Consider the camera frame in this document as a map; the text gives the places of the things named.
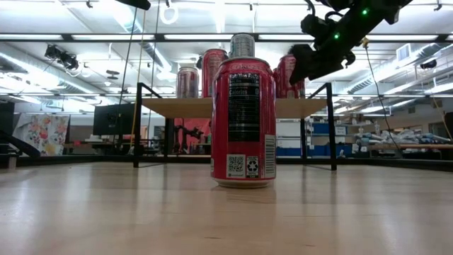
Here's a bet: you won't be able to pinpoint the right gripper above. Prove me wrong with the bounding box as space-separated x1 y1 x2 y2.
288 37 356 86

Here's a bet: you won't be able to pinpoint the slim silver can black top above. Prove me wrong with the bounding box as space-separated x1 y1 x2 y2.
229 33 256 60

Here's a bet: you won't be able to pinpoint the red Coke Zero can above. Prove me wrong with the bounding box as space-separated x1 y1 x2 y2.
210 57 277 189

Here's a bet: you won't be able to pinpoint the orange Fanta can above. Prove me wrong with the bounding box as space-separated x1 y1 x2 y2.
200 48 230 99

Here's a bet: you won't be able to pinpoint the silver Diet Coke can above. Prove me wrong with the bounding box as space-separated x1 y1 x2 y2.
176 66 200 99

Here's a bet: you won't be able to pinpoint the wooden shelf black metal legs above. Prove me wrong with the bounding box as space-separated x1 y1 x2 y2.
132 81 339 171

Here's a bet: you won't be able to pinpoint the shelving with blue bins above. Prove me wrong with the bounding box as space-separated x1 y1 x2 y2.
275 118 355 159

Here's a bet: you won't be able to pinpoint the black ceiling spotlight cluster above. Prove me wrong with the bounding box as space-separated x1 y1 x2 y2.
44 44 79 71

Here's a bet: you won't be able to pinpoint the black computer monitor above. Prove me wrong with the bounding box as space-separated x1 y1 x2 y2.
92 103 137 137

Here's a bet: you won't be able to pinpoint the red background panel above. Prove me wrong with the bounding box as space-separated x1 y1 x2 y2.
173 118 212 155

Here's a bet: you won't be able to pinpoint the cluttered wooden workbench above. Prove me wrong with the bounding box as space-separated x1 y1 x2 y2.
353 127 453 160

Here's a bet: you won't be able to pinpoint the floral patterned cloth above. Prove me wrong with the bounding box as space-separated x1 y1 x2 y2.
13 113 71 157

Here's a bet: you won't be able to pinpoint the black side desk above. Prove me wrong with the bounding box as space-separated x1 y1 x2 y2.
0 101 41 169

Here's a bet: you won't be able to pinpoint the white hanging ring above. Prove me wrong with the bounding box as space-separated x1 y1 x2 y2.
159 1 180 26

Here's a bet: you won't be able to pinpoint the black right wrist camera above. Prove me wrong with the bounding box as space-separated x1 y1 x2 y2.
299 13 333 40

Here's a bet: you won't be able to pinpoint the black overhead frame bar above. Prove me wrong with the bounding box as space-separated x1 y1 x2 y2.
0 33 453 44

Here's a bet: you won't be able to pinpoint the hanging cable with yellow knot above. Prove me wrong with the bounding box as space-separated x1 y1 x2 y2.
360 37 403 154

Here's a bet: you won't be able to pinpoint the black metal table frame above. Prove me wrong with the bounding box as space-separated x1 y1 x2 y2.
16 154 453 173

